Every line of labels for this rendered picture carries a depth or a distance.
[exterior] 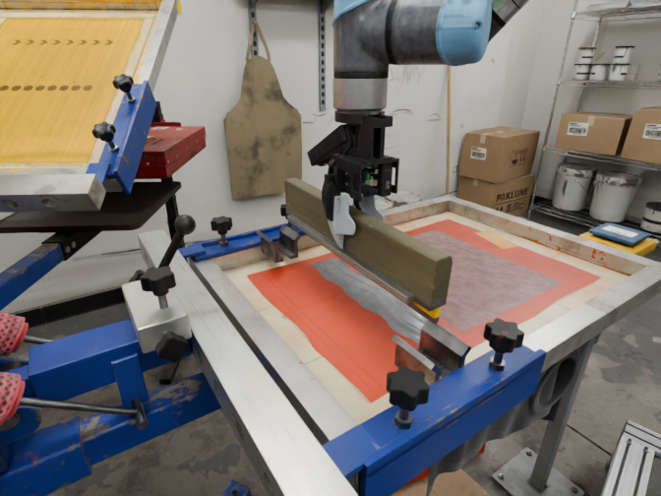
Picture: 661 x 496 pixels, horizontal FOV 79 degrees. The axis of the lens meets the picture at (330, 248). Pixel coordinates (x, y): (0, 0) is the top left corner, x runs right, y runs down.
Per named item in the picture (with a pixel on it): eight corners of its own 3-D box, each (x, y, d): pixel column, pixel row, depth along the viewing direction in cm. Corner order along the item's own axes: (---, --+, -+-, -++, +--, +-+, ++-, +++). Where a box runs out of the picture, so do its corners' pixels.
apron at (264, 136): (299, 187, 291) (294, 23, 247) (305, 190, 285) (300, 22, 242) (230, 200, 264) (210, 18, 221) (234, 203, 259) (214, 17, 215)
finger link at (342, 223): (343, 260, 60) (351, 201, 57) (323, 247, 65) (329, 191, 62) (359, 258, 62) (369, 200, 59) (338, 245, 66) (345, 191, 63)
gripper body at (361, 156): (357, 207, 56) (359, 116, 51) (324, 192, 62) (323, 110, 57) (398, 197, 59) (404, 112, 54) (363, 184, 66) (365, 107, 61)
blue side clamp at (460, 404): (504, 371, 59) (512, 332, 56) (536, 392, 55) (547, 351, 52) (335, 475, 44) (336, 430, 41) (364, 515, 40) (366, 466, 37)
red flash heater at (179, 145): (108, 150, 183) (102, 122, 178) (210, 148, 185) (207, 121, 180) (23, 186, 127) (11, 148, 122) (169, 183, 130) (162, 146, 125)
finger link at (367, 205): (377, 253, 64) (373, 199, 59) (355, 240, 68) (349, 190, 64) (391, 245, 65) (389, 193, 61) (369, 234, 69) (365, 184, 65)
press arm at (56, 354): (181, 333, 59) (175, 304, 57) (192, 355, 54) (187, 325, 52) (40, 379, 50) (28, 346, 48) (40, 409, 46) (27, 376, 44)
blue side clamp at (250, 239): (311, 243, 101) (310, 217, 98) (322, 250, 97) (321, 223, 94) (192, 274, 86) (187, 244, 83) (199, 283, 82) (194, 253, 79)
